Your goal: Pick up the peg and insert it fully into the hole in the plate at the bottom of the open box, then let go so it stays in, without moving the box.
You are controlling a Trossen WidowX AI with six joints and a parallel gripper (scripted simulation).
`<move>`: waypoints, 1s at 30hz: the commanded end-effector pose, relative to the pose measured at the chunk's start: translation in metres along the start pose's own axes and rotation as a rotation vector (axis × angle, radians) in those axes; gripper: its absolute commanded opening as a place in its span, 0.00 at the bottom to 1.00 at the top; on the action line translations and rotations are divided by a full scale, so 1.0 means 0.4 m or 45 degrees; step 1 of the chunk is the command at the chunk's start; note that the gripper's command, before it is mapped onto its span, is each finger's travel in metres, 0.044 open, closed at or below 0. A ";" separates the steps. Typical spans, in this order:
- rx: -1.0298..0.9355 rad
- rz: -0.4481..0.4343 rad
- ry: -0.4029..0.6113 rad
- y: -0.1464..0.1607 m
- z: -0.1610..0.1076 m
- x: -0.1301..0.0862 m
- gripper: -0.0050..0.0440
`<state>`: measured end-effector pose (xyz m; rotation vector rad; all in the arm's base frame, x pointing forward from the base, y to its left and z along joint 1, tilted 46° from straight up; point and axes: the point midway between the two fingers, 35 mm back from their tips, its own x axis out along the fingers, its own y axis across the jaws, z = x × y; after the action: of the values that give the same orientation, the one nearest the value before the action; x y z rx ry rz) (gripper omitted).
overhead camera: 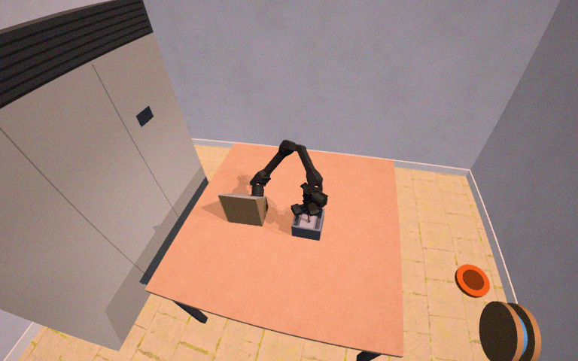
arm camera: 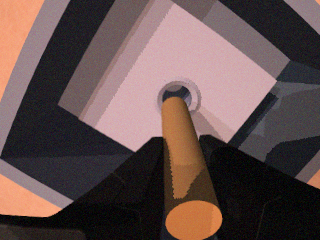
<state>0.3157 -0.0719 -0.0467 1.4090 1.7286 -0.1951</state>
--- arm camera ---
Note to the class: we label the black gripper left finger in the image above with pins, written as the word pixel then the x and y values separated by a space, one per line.
pixel 128 205

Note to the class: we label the pink square plate with hole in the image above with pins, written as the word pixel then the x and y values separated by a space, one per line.
pixel 168 46

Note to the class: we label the dark grey open box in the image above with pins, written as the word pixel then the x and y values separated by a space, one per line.
pixel 47 150

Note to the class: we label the orange cylindrical peg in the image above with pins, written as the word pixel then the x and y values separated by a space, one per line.
pixel 192 211

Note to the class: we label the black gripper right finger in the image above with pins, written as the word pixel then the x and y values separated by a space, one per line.
pixel 257 201

